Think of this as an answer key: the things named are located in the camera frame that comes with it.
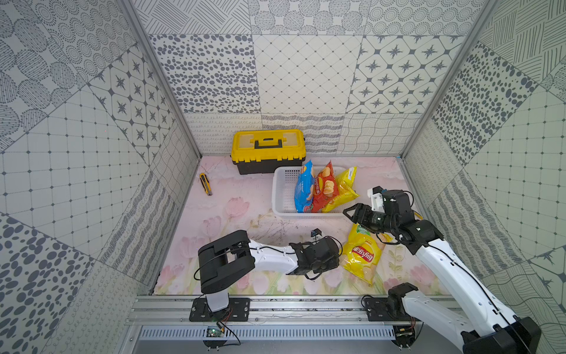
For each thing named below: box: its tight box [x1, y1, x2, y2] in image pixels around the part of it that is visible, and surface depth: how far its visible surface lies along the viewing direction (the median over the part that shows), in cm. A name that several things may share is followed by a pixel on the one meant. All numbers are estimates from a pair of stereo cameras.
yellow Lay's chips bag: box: [340, 222, 393, 286], surface depth 82 cm
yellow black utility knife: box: [198, 172, 213, 197], surface depth 109 cm
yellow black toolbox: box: [230, 129, 306, 175], surface depth 105 cm
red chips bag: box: [311, 160, 340, 214], surface depth 91 cm
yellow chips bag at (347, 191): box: [322, 165, 360, 214], surface depth 92 cm
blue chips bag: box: [294, 160, 315, 214], surface depth 90 cm
